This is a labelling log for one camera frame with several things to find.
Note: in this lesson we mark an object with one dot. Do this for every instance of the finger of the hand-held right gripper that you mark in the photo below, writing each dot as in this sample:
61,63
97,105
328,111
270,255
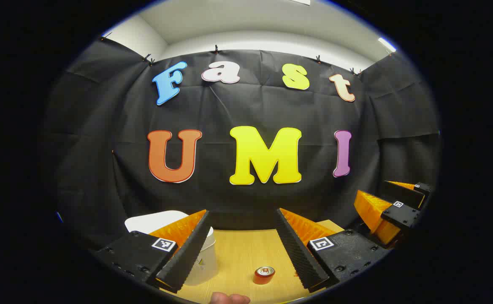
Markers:
404,192
400,215

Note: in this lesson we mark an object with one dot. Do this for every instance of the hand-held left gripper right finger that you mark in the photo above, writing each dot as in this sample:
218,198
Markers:
299,253

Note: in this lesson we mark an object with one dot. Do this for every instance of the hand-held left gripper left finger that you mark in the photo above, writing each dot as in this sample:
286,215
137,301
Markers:
189,253

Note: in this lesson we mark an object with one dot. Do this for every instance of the red pop can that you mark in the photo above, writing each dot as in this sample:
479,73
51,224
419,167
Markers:
264,275

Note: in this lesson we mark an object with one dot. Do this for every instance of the white desktop garbage bin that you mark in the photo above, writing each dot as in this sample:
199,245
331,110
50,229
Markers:
153,221

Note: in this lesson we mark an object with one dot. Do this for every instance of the wooden desktop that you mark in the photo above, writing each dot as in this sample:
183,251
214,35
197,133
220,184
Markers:
238,253

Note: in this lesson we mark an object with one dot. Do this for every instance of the black backdrop cloth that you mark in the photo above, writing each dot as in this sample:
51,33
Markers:
229,109

